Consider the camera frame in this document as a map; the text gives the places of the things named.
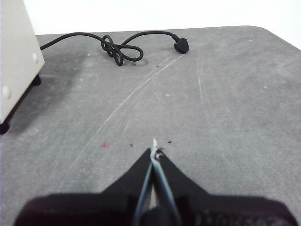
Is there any black power cable with plug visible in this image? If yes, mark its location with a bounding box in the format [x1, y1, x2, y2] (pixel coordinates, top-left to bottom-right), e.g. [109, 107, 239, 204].
[40, 31, 190, 66]

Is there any white Toshiba toaster oven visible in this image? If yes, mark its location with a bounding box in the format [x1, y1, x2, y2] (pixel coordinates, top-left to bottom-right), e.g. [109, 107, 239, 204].
[0, 0, 45, 135]

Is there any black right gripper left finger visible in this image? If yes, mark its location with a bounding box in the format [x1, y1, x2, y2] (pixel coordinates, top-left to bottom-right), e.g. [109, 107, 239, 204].
[14, 147, 153, 226]

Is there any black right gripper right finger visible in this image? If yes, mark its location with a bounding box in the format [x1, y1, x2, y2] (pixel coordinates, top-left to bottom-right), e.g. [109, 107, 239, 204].
[151, 138, 299, 226]

